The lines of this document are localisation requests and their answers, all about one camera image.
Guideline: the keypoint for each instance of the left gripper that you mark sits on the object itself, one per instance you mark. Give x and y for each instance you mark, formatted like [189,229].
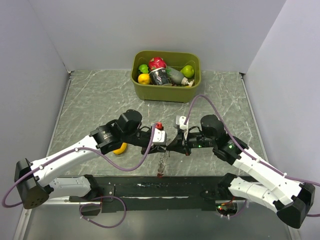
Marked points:
[156,148]

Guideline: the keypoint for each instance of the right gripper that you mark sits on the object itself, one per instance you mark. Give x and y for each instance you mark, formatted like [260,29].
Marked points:
[178,145]

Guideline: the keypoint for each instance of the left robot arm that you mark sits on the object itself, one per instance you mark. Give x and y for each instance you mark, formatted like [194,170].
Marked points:
[39,181]

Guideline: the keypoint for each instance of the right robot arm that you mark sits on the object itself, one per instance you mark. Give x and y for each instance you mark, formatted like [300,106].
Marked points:
[290,199]

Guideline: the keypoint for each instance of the yellow lemon on table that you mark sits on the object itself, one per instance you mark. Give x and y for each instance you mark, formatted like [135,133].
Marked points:
[120,150]

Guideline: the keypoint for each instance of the olive green plastic bin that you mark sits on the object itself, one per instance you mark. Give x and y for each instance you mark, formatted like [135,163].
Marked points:
[177,60]

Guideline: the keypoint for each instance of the yellow lemon in bin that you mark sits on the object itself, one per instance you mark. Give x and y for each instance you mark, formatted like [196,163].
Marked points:
[144,79]

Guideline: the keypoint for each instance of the black can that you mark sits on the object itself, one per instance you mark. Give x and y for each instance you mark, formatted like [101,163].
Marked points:
[159,77]

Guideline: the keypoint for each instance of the green pepper toy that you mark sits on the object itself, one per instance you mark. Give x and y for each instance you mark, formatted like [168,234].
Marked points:
[143,69]

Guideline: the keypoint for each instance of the grey pump bottle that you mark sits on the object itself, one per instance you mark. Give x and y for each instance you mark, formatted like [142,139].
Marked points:
[178,78]

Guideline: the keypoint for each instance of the red dragon fruit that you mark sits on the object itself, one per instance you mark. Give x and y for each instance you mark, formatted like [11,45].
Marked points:
[156,63]

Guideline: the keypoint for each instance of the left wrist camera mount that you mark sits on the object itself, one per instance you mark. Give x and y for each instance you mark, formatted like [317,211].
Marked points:
[159,136]

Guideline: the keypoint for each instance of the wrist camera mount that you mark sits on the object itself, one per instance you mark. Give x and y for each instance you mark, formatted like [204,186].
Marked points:
[159,136]
[181,123]

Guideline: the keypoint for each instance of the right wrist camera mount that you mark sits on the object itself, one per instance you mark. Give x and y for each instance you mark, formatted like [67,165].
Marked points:
[181,123]

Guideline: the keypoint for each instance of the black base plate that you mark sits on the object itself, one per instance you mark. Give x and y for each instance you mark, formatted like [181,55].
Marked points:
[150,193]

